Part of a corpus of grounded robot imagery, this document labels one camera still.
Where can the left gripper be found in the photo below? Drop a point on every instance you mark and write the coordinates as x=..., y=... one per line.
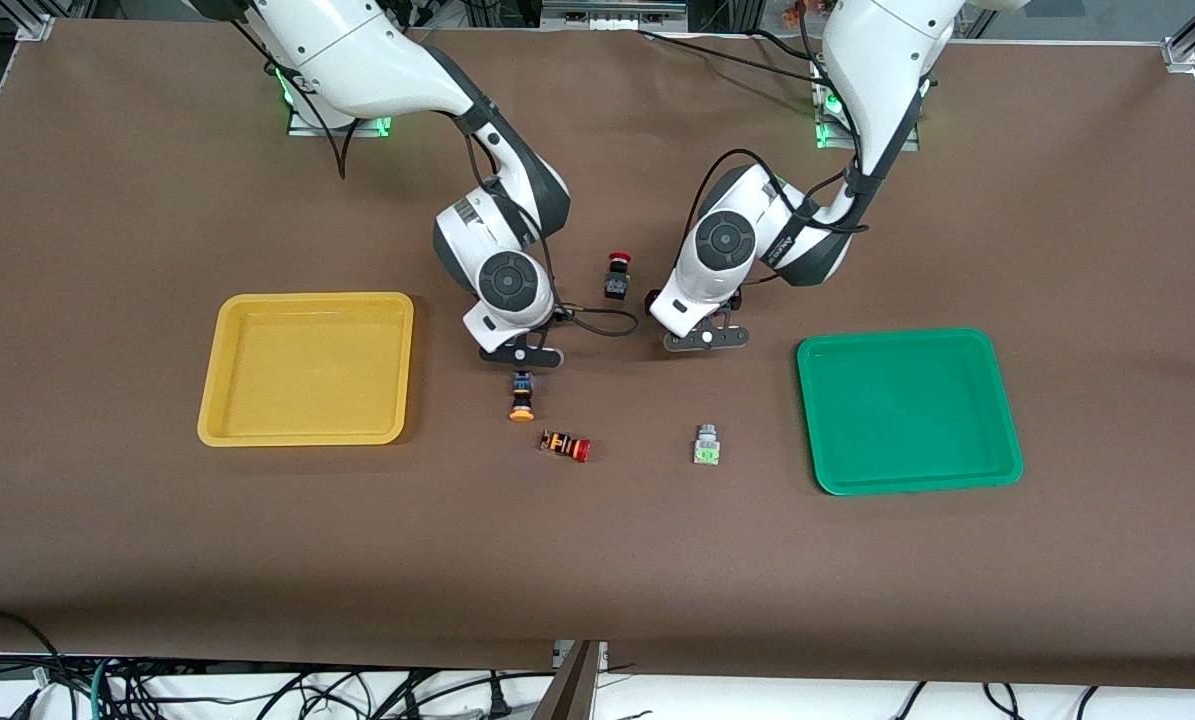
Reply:
x=651, y=298

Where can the yellow push button switch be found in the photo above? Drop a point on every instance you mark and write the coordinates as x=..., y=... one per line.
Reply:
x=522, y=392

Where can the green square button switch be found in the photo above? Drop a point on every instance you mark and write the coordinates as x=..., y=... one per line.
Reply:
x=706, y=447

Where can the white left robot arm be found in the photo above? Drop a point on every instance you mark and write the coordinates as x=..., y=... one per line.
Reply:
x=877, y=50

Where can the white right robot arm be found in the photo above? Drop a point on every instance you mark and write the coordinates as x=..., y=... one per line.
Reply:
x=357, y=50

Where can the red button black base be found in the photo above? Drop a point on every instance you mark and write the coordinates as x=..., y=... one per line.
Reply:
x=616, y=285

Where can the red button orange striped base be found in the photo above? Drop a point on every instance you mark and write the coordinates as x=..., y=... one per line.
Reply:
x=562, y=444

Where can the yellow plastic tray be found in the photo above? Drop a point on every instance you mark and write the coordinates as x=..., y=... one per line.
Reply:
x=307, y=370

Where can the green plastic tray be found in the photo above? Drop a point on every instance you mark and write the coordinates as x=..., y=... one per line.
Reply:
x=907, y=410

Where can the brown table cover sheet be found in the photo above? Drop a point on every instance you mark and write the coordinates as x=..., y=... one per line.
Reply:
x=597, y=560

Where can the grey metal box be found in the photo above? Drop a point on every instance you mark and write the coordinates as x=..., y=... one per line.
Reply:
x=612, y=15

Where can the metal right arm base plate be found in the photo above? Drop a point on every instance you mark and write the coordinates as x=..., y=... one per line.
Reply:
x=307, y=128

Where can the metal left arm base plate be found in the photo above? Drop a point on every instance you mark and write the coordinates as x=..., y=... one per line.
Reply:
x=907, y=145

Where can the metal table leg bracket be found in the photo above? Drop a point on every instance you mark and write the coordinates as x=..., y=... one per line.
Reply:
x=577, y=690

